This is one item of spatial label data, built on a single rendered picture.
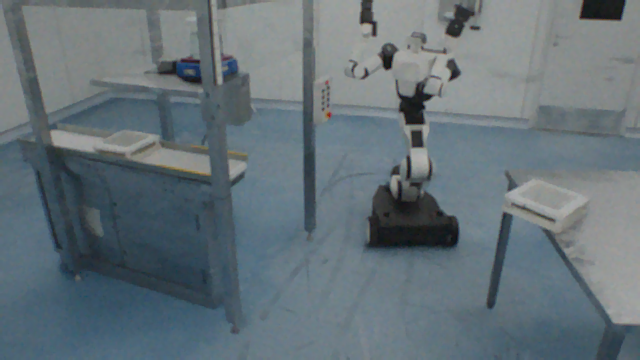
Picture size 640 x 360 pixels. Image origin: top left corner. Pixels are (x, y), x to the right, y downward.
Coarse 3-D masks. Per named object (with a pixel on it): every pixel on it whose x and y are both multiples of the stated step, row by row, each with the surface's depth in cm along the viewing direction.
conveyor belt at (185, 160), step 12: (60, 132) 281; (72, 132) 281; (60, 144) 263; (72, 144) 263; (84, 144) 263; (144, 156) 246; (156, 156) 247; (168, 156) 246; (180, 156) 246; (192, 156) 246; (204, 156) 246; (192, 168) 232; (204, 168) 232; (240, 168) 235
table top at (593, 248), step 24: (576, 192) 208; (600, 192) 208; (624, 192) 208; (600, 216) 189; (624, 216) 189; (552, 240) 176; (576, 240) 173; (600, 240) 173; (624, 240) 173; (576, 264) 159; (600, 264) 159; (624, 264) 159; (600, 288) 147; (624, 288) 147; (600, 312) 141; (624, 312) 137
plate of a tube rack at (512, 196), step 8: (528, 184) 199; (512, 192) 192; (512, 200) 188; (520, 200) 186; (528, 200) 186; (576, 200) 186; (584, 200) 186; (528, 208) 184; (536, 208) 181; (544, 208) 180; (568, 208) 180; (576, 208) 180; (552, 216) 177; (560, 216) 175; (568, 216) 177
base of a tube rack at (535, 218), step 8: (504, 208) 192; (512, 208) 190; (520, 208) 190; (520, 216) 187; (528, 216) 185; (536, 216) 184; (576, 216) 184; (544, 224) 180; (552, 224) 178; (568, 224) 180; (560, 232) 177
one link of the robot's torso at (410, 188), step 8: (432, 160) 296; (432, 168) 294; (400, 176) 305; (432, 176) 299; (400, 184) 326; (408, 184) 305; (416, 184) 316; (424, 184) 305; (400, 192) 324; (408, 192) 320; (416, 192) 320; (400, 200) 328; (408, 200) 328; (416, 200) 328
